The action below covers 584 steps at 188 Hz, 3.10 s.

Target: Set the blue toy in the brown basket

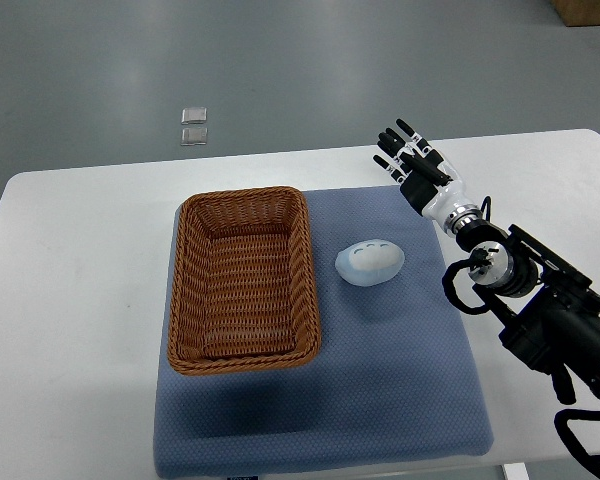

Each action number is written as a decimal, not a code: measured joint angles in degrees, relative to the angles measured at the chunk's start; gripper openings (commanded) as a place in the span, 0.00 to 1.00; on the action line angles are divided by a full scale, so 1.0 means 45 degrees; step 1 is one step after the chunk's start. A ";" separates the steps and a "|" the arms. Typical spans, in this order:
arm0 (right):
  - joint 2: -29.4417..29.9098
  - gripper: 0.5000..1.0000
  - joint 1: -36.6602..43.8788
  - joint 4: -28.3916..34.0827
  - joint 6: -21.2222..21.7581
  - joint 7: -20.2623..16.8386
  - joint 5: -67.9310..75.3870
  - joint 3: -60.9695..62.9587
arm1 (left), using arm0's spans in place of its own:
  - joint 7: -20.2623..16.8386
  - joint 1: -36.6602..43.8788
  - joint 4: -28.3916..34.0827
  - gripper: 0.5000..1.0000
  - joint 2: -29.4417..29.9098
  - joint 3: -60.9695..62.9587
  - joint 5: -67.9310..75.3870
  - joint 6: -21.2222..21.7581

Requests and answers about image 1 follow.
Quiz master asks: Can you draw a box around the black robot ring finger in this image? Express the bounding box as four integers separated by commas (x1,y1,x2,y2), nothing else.
378,132,411,163

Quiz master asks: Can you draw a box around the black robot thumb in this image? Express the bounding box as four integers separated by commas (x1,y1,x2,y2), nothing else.
400,153,452,185

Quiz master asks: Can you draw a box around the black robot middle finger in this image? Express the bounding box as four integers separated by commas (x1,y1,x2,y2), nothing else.
384,128,417,156

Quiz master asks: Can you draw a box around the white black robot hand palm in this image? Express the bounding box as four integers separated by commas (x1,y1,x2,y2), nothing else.
398,149,481,220

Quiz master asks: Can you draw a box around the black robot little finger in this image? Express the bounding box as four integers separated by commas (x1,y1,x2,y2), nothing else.
373,155,408,183

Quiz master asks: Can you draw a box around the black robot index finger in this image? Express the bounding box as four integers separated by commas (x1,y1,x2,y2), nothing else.
396,118,432,153

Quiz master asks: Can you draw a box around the light blue plush toy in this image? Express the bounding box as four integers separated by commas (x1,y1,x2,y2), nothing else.
334,239,405,287

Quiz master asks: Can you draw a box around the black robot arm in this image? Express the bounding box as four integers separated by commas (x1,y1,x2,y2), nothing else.
374,120,600,479

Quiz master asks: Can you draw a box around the brown wicker basket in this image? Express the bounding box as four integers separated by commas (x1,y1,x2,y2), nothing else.
166,186,321,376

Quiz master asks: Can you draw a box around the blue textured mat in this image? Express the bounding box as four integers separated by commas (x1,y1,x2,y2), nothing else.
154,186,493,479

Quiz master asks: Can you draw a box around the upper metal floor plate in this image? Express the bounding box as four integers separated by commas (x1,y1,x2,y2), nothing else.
181,107,207,125

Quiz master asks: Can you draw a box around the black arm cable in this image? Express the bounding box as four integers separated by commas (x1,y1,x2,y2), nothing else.
440,257,491,316

